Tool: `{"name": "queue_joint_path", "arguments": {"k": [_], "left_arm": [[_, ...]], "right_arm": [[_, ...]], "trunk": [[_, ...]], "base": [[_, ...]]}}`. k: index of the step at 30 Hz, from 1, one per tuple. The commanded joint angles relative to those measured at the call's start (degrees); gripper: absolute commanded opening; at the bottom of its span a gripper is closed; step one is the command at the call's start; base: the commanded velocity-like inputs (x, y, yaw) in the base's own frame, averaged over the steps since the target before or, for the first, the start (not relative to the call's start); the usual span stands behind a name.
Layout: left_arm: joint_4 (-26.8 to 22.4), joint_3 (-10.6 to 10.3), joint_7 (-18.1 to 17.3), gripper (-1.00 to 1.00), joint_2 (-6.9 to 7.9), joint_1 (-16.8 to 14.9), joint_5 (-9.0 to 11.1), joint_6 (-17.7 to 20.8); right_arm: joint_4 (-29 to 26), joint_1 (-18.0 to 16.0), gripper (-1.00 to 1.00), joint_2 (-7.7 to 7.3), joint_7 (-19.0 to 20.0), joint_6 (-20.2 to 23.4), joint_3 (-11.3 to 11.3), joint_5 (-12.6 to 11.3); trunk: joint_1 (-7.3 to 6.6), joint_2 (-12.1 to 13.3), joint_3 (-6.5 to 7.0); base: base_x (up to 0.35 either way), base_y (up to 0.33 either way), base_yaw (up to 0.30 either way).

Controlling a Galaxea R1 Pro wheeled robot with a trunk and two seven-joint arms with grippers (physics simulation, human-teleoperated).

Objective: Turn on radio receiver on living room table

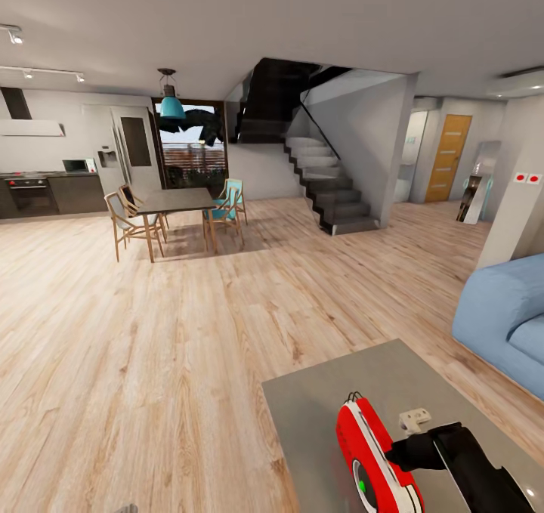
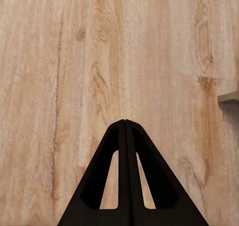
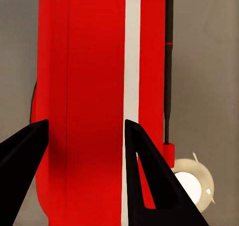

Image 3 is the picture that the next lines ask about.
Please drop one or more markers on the coffee table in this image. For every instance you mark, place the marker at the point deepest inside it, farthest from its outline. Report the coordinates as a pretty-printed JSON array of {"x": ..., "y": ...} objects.
[{"x": 204, "y": 117}]

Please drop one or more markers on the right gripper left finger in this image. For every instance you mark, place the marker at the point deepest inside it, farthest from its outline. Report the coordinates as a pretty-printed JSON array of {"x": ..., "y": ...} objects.
[{"x": 20, "y": 156}]

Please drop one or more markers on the radio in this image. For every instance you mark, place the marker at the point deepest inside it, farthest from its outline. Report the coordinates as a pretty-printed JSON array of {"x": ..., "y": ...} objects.
[{"x": 100, "y": 62}]

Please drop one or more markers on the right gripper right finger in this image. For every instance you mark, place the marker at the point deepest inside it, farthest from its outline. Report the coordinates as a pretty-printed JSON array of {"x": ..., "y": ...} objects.
[{"x": 173, "y": 205}]

